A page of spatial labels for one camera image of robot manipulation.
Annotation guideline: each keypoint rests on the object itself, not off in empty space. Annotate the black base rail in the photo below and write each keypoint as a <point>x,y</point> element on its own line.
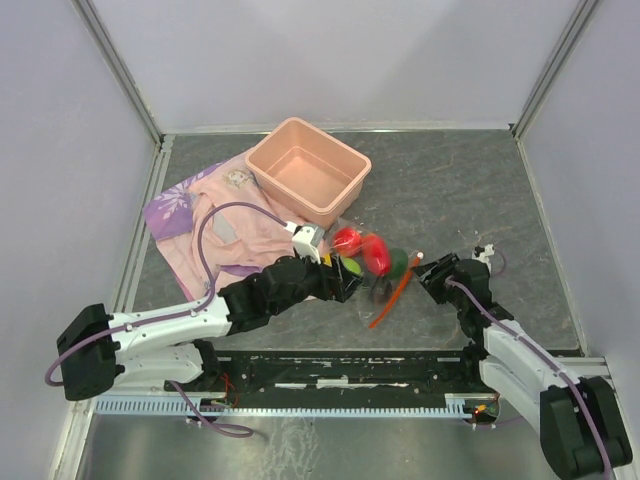
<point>230,374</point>

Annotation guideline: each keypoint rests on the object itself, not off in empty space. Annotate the pink plastic tub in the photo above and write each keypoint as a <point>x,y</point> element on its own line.
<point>308,171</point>

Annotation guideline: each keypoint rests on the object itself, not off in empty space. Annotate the clear zip top bag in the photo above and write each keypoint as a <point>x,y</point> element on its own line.
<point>372,315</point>

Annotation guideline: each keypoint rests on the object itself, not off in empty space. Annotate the pink purple printed cloth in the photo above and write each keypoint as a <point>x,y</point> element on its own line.
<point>208,220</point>

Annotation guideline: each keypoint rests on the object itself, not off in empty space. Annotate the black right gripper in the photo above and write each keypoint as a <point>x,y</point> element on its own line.
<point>444,265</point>

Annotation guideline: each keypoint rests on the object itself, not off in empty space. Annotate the red fake pepper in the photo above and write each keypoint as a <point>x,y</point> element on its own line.
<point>375,253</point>

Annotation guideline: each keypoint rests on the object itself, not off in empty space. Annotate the red fake tomato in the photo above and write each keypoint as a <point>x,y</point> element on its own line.
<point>347,242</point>

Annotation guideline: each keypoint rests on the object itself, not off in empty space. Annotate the light blue cable duct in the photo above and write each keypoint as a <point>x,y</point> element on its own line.
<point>301,403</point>

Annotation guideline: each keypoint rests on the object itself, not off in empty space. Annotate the green fake apple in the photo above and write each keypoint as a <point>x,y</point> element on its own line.
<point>351,265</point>

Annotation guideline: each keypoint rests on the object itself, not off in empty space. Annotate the dark purple fake eggplant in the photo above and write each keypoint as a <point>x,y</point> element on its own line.
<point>381,291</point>

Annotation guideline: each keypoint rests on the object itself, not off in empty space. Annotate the dark green fake vegetable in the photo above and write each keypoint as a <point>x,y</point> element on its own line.
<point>399,259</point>

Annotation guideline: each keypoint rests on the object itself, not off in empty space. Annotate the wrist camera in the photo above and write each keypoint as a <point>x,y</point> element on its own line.
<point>307,241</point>
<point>483,253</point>

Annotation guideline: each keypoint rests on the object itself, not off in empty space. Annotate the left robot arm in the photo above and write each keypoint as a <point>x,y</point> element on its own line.
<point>93,347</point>

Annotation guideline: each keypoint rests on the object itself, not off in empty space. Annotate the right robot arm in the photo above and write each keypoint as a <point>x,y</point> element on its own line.
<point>577,418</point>

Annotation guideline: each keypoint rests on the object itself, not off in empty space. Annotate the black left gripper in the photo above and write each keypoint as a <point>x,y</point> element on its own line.
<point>338,282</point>

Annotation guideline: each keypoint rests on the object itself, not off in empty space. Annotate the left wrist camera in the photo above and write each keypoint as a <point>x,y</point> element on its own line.
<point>307,241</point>

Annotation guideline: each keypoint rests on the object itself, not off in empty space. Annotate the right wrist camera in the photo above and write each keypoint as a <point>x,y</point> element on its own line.
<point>483,253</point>

